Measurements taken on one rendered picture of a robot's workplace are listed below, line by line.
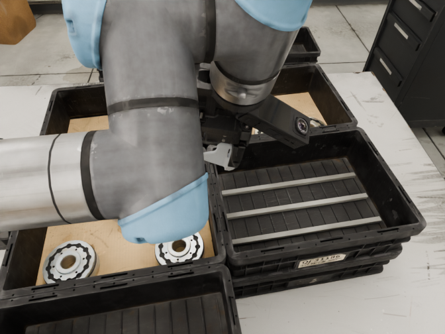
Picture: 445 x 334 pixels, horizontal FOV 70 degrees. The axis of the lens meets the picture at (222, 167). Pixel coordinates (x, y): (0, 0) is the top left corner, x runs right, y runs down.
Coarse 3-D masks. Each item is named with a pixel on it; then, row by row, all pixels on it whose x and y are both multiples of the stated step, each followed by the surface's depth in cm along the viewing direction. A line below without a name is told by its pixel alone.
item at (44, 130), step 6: (96, 84) 92; (102, 84) 92; (54, 90) 90; (60, 90) 90; (66, 90) 91; (72, 90) 91; (78, 90) 91; (54, 96) 88; (54, 102) 87; (48, 108) 85; (48, 114) 83; (48, 120) 82; (42, 126) 80; (48, 126) 81; (42, 132) 79; (204, 144) 78
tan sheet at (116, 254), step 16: (80, 224) 73; (96, 224) 73; (112, 224) 73; (208, 224) 73; (48, 240) 71; (64, 240) 71; (80, 240) 71; (96, 240) 71; (112, 240) 71; (208, 240) 71; (112, 256) 68; (128, 256) 68; (144, 256) 68; (208, 256) 68; (112, 272) 66
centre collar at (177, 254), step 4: (180, 240) 67; (184, 240) 67; (188, 240) 67; (168, 244) 66; (172, 244) 66; (188, 244) 66; (168, 248) 65; (188, 248) 65; (172, 252) 65; (176, 252) 65; (180, 252) 65; (184, 252) 65; (176, 256) 64; (180, 256) 65
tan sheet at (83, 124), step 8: (72, 120) 97; (80, 120) 97; (88, 120) 97; (96, 120) 97; (104, 120) 97; (72, 128) 95; (80, 128) 95; (88, 128) 95; (96, 128) 95; (104, 128) 95
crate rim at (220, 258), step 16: (208, 176) 70; (208, 192) 67; (16, 240) 60; (224, 256) 58; (0, 272) 56; (128, 272) 56; (144, 272) 56; (160, 272) 56; (0, 288) 54; (32, 288) 54; (48, 288) 54; (64, 288) 54
